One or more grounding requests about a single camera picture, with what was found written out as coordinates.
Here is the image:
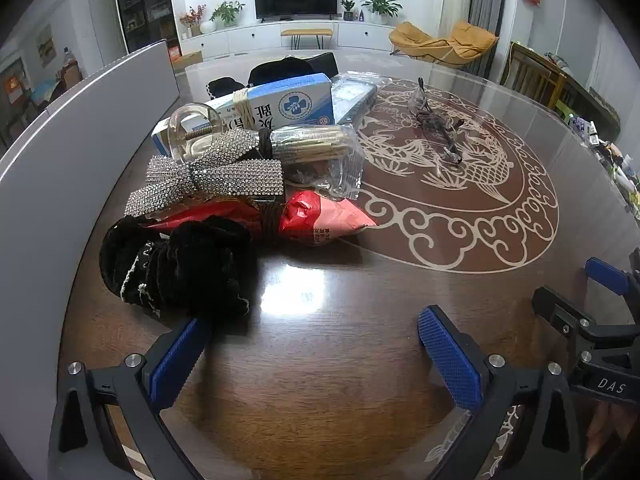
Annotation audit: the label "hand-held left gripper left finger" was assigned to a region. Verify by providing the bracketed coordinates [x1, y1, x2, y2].
[47, 316, 213, 480]

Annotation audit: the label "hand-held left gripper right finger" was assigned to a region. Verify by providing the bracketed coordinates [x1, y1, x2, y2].
[417, 305, 586, 480]

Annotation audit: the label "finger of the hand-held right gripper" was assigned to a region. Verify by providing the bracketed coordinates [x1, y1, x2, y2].
[531, 286, 601, 346]
[585, 247, 640, 297]

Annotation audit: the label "black scrunchie with pearls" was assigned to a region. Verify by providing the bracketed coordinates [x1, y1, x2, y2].
[99, 215, 258, 322]

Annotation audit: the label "red snack packet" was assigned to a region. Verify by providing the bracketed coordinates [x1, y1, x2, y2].
[145, 190, 377, 248]

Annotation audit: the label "rhinestone bow hair clip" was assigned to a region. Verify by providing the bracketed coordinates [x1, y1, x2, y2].
[125, 127, 286, 221]

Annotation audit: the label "clear-framed glasses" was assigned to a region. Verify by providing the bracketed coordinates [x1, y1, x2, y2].
[407, 77, 464, 167]

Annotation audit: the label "bag of cotton swabs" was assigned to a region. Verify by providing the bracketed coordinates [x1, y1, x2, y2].
[259, 122, 364, 202]

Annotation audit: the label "bagged phone case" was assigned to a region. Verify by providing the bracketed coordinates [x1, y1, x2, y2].
[330, 72, 379, 126]

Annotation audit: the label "blue and white medicine box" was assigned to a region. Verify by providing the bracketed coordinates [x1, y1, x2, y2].
[152, 73, 334, 157]

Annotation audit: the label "black velvet pearl-trimmed pouch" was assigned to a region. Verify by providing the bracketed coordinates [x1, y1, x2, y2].
[206, 57, 317, 102]

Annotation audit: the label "person's right hand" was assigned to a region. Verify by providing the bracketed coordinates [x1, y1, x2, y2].
[585, 402, 633, 461]

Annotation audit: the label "cluttered side table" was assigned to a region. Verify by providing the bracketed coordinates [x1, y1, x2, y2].
[550, 54, 640, 203]

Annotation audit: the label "wooden chair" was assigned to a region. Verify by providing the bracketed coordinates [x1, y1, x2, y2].
[507, 42, 569, 107]

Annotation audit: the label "grey panel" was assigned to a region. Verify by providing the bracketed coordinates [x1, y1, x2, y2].
[0, 40, 181, 461]

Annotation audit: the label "yellow lounge chair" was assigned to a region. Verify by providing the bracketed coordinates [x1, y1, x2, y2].
[388, 20, 500, 67]

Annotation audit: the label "black box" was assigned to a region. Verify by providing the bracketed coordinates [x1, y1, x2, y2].
[306, 52, 339, 77]

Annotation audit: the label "white television cabinet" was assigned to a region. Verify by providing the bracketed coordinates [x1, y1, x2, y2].
[179, 19, 397, 59]

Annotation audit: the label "red flowers in white vase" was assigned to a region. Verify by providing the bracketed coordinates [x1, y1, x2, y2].
[179, 4, 216, 37]

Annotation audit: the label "large potted plant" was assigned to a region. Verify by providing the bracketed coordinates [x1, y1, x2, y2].
[360, 0, 404, 24]

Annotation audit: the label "leafy green potted plant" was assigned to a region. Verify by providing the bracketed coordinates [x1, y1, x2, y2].
[209, 0, 246, 29]

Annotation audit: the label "wooden bench with hairpin legs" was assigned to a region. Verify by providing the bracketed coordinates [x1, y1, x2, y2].
[280, 28, 334, 51]

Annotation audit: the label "dark glass display cabinet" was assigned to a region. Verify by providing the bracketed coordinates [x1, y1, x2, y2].
[112, 0, 181, 54]

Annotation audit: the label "framed wall picture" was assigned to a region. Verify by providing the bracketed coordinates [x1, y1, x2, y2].
[37, 24, 54, 67]

